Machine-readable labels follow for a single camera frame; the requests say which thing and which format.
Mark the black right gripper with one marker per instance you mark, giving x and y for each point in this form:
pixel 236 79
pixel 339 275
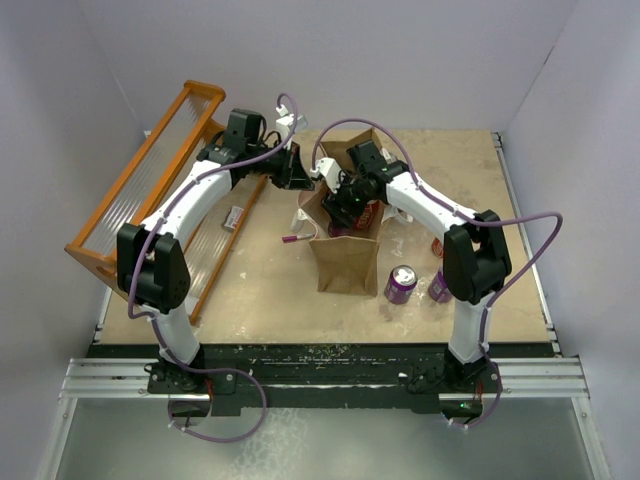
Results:
pixel 333 204

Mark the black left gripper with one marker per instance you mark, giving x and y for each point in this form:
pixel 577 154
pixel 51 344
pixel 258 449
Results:
pixel 292 174

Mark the red cola can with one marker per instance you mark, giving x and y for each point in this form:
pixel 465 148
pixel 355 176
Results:
pixel 363 220
pixel 437 248

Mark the brown canvas tote bag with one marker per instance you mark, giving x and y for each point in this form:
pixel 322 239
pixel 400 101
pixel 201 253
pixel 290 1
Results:
pixel 347 264

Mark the purple soda can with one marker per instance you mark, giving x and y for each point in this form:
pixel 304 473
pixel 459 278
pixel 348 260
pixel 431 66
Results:
pixel 438 289
pixel 336 231
pixel 401 282

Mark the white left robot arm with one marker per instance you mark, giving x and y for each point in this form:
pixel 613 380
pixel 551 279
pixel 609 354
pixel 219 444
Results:
pixel 150 261

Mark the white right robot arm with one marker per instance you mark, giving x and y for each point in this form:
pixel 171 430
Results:
pixel 476 260

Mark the small purple marker pen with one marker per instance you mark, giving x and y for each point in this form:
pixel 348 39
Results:
pixel 297 237

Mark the small brown packet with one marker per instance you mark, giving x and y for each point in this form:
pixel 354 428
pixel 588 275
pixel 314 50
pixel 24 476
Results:
pixel 232 220

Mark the orange wooden framed tray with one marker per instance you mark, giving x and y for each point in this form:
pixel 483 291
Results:
pixel 154 173

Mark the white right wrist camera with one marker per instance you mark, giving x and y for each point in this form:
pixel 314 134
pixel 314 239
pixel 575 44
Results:
pixel 329 171

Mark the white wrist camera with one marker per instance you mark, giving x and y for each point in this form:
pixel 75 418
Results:
pixel 329 171
pixel 286 126

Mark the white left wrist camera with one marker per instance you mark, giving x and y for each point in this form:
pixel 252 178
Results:
pixel 286 126

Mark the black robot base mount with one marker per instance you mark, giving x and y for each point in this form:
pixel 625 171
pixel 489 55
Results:
pixel 420 378

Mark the aluminium front rail frame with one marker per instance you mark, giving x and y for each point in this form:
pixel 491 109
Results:
pixel 538 425

